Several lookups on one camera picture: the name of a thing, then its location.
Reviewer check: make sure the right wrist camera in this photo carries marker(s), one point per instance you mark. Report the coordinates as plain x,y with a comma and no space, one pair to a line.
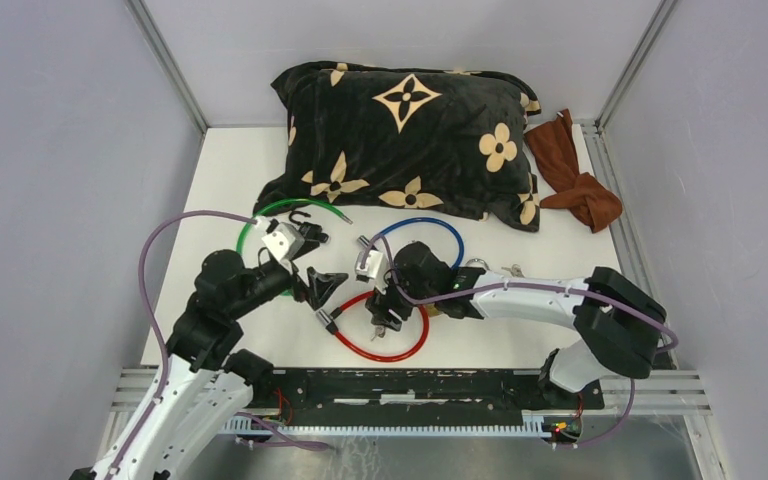
370,267

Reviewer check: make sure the black floral pillow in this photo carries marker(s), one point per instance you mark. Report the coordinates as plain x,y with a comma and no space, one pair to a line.
408,139

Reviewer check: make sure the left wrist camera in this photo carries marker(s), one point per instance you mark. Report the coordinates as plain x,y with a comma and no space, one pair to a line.
282,240

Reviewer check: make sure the large brass padlock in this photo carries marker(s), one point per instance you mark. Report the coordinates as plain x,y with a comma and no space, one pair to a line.
477,263

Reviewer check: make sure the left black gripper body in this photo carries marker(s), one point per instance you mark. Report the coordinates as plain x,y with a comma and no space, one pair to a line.
267,281

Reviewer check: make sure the black padlock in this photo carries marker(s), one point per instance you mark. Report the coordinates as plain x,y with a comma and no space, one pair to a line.
297,216

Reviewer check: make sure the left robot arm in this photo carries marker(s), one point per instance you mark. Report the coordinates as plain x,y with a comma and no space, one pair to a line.
203,379

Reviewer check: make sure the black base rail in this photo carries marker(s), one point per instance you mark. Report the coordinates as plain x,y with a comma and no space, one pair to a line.
414,398

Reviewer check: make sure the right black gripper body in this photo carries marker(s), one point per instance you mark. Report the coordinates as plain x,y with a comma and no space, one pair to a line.
384,300

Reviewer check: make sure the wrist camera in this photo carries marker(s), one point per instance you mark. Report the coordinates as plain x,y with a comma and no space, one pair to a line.
370,267
282,240

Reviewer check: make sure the brown cloth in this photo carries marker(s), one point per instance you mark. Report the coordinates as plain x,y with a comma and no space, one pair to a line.
579,192

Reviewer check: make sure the large padlock keys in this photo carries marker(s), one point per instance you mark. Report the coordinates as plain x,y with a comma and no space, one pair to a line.
514,270

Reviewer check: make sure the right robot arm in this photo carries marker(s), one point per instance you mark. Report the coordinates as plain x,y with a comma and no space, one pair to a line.
619,325

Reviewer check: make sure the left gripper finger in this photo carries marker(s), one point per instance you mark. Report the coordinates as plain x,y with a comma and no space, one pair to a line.
321,286
313,236

